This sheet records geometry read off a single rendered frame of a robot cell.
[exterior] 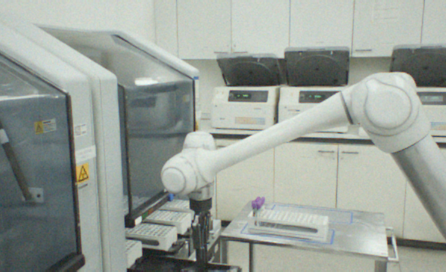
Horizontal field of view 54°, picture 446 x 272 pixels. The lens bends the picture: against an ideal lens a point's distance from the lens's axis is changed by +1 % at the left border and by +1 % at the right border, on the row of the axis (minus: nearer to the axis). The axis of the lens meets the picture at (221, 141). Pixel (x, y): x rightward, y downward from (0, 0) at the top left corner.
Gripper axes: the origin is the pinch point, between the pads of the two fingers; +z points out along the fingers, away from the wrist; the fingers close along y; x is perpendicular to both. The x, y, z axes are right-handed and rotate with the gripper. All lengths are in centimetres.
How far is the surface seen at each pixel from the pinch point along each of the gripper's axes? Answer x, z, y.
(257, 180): -28, 38, -224
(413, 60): 91, -61, -253
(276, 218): 19.7, -3.5, -30.7
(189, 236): -12.2, 3.1, -20.4
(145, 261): -20.1, 3.8, 1.1
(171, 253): -13.2, 3.1, -5.0
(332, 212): 39, 3, -60
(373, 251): 54, 2, -23
